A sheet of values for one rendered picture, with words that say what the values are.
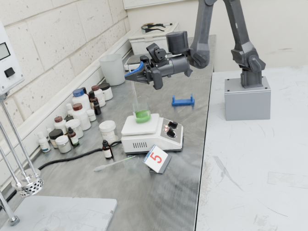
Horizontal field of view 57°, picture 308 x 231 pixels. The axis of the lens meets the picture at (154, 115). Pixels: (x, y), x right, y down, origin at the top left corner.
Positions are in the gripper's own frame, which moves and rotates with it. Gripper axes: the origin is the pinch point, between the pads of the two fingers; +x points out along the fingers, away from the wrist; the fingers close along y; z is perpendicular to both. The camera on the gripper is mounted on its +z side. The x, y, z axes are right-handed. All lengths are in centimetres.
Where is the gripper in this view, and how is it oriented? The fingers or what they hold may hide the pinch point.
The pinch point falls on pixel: (134, 74)
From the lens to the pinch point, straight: 92.1
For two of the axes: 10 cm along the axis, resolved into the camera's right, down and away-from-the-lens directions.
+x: -9.5, 2.6, -1.4
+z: -1.7, -8.6, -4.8
